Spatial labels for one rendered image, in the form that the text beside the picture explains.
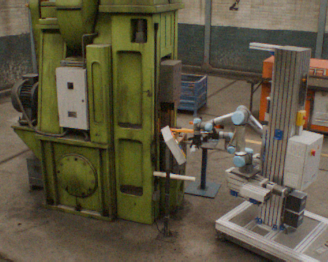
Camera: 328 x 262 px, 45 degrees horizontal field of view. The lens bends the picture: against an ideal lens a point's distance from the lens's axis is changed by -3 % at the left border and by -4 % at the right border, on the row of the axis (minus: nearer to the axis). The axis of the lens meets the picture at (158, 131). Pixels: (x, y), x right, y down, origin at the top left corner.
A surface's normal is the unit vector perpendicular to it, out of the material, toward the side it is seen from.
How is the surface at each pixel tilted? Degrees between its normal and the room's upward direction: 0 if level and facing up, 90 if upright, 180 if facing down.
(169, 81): 90
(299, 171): 90
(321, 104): 90
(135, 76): 89
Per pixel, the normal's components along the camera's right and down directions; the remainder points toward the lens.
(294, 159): -0.69, 0.25
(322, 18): -0.48, 0.30
